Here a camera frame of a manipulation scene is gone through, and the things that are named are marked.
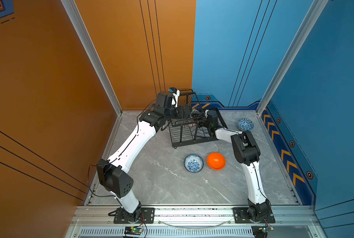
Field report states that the aluminium corner post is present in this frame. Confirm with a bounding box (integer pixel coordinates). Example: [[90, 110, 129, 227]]
[[61, 0, 122, 116], [256, 0, 328, 116]]

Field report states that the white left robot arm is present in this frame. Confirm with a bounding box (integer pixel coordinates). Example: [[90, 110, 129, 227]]
[[95, 87, 180, 223]]

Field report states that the dark blue patterned bowl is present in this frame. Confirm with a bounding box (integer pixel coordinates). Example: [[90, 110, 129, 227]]
[[237, 118, 254, 131]]

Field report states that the green circuit board left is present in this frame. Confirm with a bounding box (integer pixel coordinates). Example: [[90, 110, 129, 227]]
[[123, 227, 145, 238]]

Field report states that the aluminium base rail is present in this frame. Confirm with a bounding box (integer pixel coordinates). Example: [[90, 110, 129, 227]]
[[65, 205, 326, 238]]

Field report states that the aluminium corner post right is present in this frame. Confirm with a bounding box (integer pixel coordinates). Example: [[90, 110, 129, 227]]
[[256, 0, 328, 116]]

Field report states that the black wire dish rack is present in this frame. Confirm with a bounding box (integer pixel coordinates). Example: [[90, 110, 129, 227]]
[[168, 89, 227, 148]]

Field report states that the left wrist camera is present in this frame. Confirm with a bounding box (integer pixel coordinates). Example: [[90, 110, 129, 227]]
[[169, 87, 180, 108]]

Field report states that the orange plastic bowl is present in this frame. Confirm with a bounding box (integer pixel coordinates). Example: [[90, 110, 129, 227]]
[[207, 152, 226, 171]]

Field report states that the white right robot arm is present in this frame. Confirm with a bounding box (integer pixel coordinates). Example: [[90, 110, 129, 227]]
[[204, 108, 276, 223]]

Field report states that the circuit board right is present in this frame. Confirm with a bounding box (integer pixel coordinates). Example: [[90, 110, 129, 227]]
[[251, 226, 275, 238]]

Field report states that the aluminium corner post left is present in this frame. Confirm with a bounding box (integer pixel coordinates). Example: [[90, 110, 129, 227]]
[[61, 0, 122, 116]]

